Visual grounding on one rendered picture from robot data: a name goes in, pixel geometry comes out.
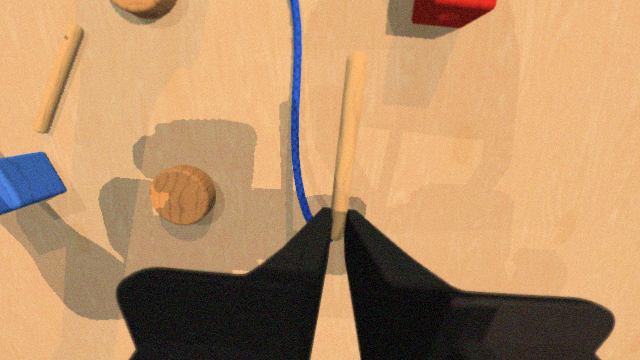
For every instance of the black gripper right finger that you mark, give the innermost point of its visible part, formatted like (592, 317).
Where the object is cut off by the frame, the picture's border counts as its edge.
(403, 311)

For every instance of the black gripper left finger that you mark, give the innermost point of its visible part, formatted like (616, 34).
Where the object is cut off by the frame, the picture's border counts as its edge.
(272, 308)

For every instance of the blue cube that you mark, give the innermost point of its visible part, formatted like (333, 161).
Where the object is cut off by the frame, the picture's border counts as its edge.
(27, 179)

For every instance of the thin wooden stick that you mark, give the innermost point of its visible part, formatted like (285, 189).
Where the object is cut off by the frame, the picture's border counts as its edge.
(69, 46)

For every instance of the blue string with wooden stick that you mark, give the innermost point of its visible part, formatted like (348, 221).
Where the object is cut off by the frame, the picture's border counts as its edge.
(353, 93)

